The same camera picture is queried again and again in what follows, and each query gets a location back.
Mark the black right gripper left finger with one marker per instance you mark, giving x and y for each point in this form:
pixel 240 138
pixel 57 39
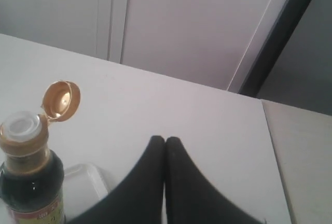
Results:
pixel 139 197

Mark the dark vertical post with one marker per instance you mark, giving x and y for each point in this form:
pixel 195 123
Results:
pixel 276 41

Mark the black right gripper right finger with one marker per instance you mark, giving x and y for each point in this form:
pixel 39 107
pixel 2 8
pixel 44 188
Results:
pixel 190 197

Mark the white rectangular plastic tray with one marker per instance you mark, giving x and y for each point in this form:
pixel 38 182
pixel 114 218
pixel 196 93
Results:
pixel 84 186

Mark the white cabinet behind table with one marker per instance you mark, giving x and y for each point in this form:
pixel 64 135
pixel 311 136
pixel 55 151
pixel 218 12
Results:
pixel 210 42

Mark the dark soy sauce bottle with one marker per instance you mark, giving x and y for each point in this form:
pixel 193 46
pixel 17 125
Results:
pixel 32 175

